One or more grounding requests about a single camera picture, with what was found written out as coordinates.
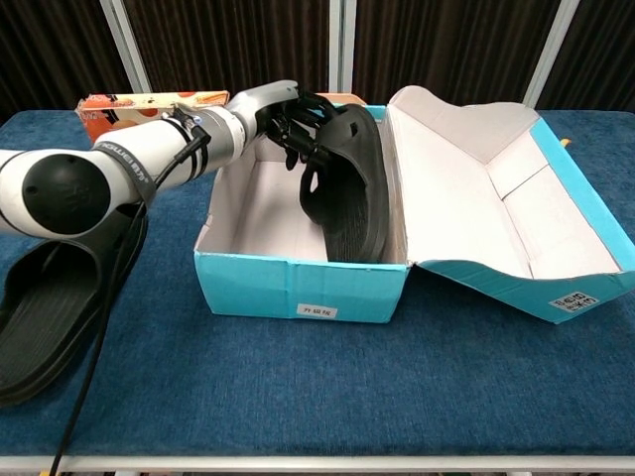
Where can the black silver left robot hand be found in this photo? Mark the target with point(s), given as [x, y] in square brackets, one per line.
[263, 101]

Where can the light blue cardboard shoe box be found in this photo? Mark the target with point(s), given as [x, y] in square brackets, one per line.
[347, 292]

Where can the white table edge rail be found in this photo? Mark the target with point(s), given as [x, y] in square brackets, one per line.
[317, 466]

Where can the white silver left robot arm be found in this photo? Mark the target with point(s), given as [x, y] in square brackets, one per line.
[124, 158]

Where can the tan wooden chair back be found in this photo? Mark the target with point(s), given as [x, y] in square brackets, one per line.
[342, 98]

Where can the black rubber slipper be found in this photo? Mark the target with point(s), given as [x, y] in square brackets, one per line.
[39, 312]
[352, 198]

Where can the silver metal frame post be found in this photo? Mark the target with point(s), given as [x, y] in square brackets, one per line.
[548, 54]
[342, 44]
[126, 49]

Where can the orange egg roll snack box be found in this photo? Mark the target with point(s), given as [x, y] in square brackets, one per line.
[124, 106]

